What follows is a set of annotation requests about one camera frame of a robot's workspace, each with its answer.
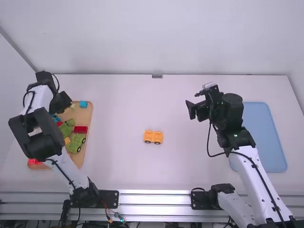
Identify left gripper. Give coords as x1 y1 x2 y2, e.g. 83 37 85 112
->
48 91 73 114

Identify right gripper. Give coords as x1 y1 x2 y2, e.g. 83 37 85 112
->
185 85 225 124

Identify tan tray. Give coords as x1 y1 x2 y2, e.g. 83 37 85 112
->
27 100 94 171

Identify yellow toy car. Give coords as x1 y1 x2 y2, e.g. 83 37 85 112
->
143 129 164 145

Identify blue mat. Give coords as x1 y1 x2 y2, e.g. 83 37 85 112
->
229 102 288 173

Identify silver rails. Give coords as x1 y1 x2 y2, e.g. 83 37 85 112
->
0 189 304 223

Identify black cable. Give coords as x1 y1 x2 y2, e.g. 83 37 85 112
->
22 91 37 115
206 120 230 158
51 73 60 93

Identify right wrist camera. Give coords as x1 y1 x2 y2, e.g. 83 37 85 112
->
201 82 219 90

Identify red wire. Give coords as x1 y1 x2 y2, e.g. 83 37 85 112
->
101 199 113 224

